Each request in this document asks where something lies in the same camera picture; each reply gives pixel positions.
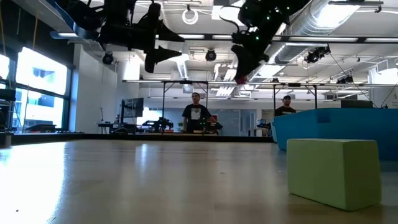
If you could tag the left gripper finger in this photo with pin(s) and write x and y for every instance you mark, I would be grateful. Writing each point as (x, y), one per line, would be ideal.
(158, 57)
(169, 35)

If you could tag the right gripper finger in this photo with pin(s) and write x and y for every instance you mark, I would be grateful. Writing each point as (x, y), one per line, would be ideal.
(241, 62)
(251, 68)

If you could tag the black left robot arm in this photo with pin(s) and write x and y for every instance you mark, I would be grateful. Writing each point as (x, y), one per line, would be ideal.
(84, 15)

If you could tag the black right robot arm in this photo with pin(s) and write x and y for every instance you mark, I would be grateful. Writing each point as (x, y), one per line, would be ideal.
(280, 9)

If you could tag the black background robot arm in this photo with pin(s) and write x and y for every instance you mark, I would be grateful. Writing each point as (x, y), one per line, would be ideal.
(160, 124)

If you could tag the black round ceiling lamp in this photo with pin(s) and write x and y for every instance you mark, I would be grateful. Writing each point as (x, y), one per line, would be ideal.
(211, 55)
(108, 58)

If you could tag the person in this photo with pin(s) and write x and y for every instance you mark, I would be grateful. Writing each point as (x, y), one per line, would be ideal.
(285, 109)
(196, 116)

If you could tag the black monitor on stand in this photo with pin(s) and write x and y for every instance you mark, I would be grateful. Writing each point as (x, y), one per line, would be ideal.
(133, 107)

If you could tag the teal plastic bin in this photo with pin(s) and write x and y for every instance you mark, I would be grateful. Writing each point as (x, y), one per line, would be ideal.
(272, 130)

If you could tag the background robot with red box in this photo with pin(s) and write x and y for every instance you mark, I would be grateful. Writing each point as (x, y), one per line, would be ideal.
(217, 126)

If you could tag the long ceiling light fixture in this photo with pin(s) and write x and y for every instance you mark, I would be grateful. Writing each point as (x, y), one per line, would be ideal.
(326, 39)

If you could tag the dark background desk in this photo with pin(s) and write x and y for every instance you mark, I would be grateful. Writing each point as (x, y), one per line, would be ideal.
(107, 125)

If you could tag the black ceiling device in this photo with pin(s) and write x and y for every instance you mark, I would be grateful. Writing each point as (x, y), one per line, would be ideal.
(345, 80)

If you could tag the large window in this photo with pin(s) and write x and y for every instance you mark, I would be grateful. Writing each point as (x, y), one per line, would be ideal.
(40, 74)

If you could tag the blue plastic bin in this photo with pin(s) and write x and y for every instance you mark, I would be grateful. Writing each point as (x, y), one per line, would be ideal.
(342, 124)

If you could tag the black flat monitor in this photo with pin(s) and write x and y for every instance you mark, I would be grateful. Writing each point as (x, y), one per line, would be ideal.
(356, 104)

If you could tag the green chunky wooden block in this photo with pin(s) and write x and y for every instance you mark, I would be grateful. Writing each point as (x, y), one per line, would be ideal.
(334, 175)

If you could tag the black equipment stack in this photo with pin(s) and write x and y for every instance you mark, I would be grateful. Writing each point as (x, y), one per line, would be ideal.
(6, 95)

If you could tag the dark grey box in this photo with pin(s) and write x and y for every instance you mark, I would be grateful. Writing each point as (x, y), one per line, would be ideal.
(5, 140)

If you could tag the black background station frame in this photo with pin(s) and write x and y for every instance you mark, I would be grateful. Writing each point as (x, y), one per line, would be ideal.
(315, 96)
(185, 82)

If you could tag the silver ventilation duct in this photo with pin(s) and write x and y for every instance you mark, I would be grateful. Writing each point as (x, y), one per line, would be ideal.
(311, 18)

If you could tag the black ceiling camera cluster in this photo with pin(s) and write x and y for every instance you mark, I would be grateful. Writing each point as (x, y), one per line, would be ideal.
(315, 55)

